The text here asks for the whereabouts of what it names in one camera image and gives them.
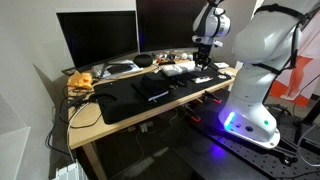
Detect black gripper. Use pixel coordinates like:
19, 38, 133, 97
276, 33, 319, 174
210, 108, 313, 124
194, 45, 212, 71

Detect white keyboard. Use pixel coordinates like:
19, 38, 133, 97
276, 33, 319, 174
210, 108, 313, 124
160, 60, 197, 78

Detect yellow crumpled object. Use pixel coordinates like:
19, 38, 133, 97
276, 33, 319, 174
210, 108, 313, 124
67, 70, 94, 91

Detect flat white box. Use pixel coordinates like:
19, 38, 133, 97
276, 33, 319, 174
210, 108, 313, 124
214, 61, 231, 70

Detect pastel white plush toy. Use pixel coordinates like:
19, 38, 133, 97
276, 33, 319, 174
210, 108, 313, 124
179, 51, 196, 62

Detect black pen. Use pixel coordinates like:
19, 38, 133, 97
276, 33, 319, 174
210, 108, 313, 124
174, 78, 188, 87

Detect larger black monitor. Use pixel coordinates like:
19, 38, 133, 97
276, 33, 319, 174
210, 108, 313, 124
134, 0, 209, 55

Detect black notebook white page edges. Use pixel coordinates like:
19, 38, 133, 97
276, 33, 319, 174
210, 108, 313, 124
130, 73, 170, 103

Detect black oval case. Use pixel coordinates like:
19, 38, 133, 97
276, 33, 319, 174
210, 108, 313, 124
133, 53, 154, 67

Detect grey power brick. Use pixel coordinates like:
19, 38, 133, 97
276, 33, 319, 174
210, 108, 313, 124
139, 120, 155, 133

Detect large black desk mat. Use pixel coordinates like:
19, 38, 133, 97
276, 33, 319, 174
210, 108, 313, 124
93, 66, 232, 126

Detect orange white banner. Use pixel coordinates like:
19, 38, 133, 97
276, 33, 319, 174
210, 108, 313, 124
269, 19, 320, 108

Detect smaller black monitor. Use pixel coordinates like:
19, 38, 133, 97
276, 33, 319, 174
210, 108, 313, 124
55, 10, 140, 74

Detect black tripod leg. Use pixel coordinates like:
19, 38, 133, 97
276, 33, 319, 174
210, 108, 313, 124
293, 99, 320, 148

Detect white radiator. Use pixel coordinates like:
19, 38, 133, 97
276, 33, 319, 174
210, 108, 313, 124
54, 159, 90, 180

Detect orange handled black clamp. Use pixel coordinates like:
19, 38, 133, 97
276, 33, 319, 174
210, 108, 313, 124
180, 104, 202, 123
203, 90, 223, 105

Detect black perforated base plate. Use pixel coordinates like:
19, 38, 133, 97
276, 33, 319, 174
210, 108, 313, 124
191, 99, 320, 180

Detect black cable bundle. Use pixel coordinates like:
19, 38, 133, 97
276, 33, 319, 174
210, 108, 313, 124
46, 84, 118, 158

